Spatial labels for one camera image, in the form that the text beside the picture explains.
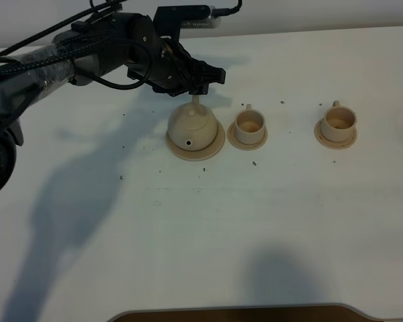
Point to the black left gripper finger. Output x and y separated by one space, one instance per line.
199 86
201 73

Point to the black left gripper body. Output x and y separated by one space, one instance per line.
162 63

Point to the beige ceramic teapot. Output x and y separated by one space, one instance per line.
192 126

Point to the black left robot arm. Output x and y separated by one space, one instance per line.
121 51

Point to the beige saucer near teapot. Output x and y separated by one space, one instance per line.
237 144

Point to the beige teacup near teapot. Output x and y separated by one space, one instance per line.
249 126

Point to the beige saucer far right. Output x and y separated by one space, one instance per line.
331 144

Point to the beige teacup far right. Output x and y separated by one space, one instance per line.
338 123

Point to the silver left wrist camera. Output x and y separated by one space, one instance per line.
170 20

